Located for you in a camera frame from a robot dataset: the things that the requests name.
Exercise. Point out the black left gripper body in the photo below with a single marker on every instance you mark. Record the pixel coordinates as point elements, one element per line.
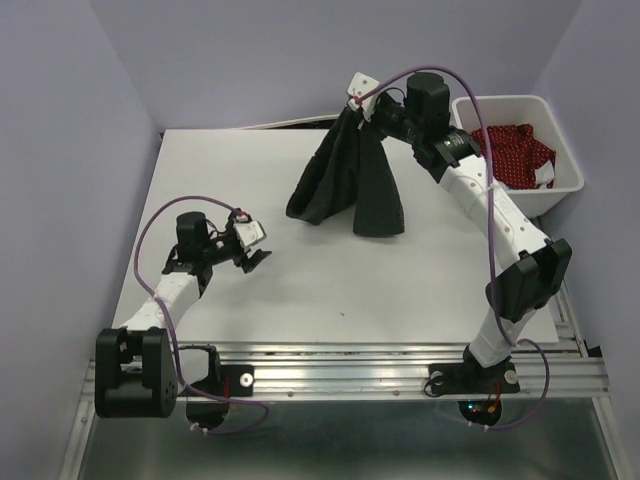
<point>223,248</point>

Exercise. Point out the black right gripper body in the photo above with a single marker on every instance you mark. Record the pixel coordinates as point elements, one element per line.
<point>392,120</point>

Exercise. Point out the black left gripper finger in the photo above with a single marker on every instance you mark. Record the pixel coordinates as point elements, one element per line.
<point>247,264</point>
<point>259,256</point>

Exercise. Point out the dark grey dotted skirt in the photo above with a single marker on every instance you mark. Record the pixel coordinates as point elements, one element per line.
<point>350,169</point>

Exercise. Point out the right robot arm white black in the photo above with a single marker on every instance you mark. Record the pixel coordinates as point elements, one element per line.
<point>526,266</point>

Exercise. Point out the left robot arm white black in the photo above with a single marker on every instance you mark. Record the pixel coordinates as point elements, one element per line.
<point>137,374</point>

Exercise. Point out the red dotted skirt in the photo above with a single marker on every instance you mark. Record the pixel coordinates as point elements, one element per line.
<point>518,142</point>

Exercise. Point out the white plastic bin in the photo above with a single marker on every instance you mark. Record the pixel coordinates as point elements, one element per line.
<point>569,181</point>

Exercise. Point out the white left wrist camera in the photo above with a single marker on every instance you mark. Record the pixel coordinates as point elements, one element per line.
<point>248,231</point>

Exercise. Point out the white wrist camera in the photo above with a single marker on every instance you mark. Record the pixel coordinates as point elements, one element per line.
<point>248,231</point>
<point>359,89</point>

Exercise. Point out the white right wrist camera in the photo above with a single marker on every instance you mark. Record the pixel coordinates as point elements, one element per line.
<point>359,89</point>

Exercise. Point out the aluminium rail frame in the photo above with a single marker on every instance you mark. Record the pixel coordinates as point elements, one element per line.
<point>398,371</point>

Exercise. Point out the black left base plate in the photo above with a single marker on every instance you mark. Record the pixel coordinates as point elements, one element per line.
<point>228,380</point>

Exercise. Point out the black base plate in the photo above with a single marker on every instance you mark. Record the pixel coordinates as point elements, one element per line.
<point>465,379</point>
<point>228,380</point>

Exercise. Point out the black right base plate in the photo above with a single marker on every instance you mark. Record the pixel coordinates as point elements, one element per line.
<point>465,379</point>

